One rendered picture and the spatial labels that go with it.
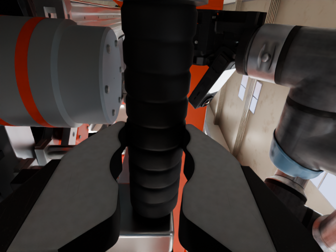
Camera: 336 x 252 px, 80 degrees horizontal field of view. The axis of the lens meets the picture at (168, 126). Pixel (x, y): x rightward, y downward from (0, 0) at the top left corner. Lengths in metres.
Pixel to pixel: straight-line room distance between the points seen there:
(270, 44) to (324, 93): 0.08
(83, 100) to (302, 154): 0.28
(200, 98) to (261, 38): 0.13
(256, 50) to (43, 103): 0.26
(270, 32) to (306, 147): 0.15
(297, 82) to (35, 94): 0.30
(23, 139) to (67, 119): 0.13
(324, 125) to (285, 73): 0.08
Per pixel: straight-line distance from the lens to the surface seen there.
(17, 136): 0.38
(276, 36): 0.30
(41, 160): 0.42
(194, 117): 0.80
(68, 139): 0.54
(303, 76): 0.29
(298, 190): 0.67
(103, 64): 0.24
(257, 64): 0.30
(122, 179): 0.26
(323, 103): 0.29
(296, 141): 0.32
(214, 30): 0.35
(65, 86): 0.25
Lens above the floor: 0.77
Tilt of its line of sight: 29 degrees up
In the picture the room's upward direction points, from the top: 176 degrees counter-clockwise
